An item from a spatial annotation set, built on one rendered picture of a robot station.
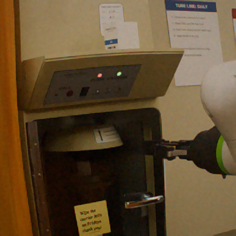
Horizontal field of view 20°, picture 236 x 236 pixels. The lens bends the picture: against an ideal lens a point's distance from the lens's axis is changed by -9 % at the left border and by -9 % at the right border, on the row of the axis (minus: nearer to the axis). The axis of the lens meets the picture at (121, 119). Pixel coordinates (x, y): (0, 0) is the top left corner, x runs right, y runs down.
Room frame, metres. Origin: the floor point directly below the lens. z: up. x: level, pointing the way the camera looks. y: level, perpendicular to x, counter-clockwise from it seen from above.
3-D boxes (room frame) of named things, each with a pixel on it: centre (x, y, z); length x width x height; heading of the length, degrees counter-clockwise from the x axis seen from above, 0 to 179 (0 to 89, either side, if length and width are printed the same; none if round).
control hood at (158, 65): (1.39, 0.03, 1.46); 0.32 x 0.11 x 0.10; 121
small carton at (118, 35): (1.42, -0.01, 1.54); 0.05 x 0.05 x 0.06; 33
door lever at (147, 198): (1.45, -0.03, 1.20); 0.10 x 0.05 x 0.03; 121
